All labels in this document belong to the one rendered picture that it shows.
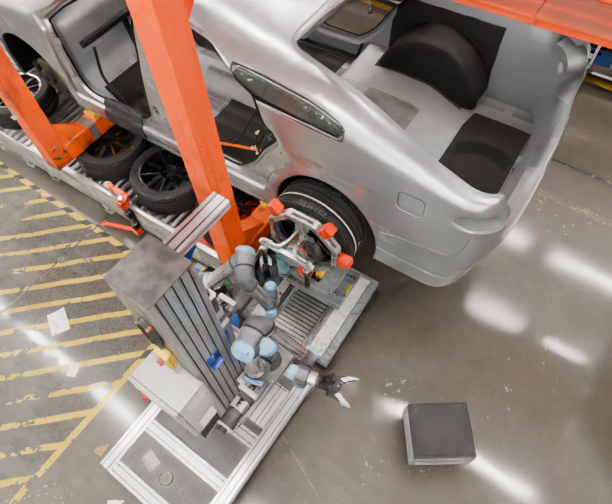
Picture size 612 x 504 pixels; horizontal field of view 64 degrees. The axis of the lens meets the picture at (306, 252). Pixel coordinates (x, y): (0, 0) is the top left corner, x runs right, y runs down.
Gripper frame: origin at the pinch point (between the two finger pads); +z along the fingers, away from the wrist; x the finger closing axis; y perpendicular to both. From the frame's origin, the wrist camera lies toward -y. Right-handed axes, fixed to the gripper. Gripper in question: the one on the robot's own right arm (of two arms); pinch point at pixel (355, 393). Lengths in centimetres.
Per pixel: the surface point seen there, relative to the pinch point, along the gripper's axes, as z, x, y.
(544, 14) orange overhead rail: 19, -18, -180
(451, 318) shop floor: 49, -135, 106
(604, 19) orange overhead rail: 32, -20, -181
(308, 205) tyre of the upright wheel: -65, -104, -8
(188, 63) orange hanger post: -109, -67, -114
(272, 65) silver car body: -98, -129, -83
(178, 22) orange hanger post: -109, -65, -133
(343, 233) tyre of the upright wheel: -39, -101, 4
